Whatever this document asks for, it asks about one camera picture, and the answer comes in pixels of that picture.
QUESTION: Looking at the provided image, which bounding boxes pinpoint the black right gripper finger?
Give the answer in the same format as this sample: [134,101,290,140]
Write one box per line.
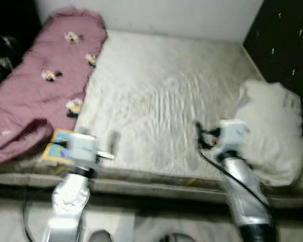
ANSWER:
[194,121,208,150]

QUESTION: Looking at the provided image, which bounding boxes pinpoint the colourful children's book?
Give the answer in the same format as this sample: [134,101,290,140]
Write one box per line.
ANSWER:
[40,129,99,167]

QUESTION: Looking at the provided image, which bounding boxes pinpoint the white quilted mattress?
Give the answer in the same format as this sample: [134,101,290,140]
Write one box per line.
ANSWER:
[0,30,303,207]

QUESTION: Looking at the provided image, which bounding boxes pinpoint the white pillow with lettering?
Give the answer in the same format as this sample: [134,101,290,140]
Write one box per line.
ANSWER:
[232,81,303,187]

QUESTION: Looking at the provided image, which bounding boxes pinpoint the grey left robot leg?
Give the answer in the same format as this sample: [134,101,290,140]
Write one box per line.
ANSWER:
[88,230,114,242]

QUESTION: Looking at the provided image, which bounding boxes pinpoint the pink cartoon print blanket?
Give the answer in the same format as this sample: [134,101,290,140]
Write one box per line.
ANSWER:
[0,7,108,167]

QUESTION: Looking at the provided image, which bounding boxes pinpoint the black tufted headboard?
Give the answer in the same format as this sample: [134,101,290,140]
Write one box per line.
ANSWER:
[242,0,303,147]

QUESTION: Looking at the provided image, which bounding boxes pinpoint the black printed garment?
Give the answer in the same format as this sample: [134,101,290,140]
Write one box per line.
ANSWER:
[0,0,43,89]

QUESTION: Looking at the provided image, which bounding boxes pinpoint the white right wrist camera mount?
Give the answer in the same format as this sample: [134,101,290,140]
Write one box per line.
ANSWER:
[218,119,250,152]

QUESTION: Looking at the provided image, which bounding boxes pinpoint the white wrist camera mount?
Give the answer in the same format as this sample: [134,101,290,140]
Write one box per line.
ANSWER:
[66,134,99,164]
[218,119,250,152]

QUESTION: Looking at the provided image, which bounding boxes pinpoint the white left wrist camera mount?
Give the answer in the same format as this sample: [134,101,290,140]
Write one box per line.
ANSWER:
[66,134,99,164]

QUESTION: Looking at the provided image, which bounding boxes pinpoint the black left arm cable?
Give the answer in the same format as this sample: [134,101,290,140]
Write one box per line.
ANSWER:
[21,199,36,242]

